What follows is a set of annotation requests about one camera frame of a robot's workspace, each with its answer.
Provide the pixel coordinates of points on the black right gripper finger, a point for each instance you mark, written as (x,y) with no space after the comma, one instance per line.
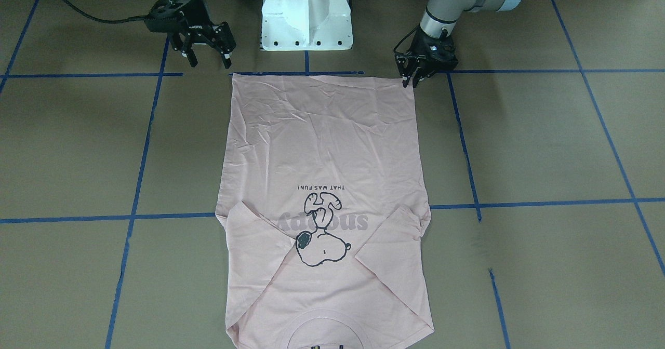
(184,46)
(225,43)

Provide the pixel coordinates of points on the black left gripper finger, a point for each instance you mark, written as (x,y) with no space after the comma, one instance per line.
(418,76)
(407,77)

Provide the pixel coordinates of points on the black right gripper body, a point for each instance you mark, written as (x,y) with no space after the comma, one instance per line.
(193,18)

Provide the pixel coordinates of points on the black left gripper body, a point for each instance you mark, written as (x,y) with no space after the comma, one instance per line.
(422,42)

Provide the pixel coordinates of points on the pink Snoopy t-shirt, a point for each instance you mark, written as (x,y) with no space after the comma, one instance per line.
(324,207)

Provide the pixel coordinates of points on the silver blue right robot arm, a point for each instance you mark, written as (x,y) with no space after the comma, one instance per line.
(188,22)

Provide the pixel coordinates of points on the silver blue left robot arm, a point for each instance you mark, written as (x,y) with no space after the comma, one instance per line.
(442,16)

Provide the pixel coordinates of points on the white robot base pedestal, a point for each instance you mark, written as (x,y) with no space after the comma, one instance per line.
(313,25)

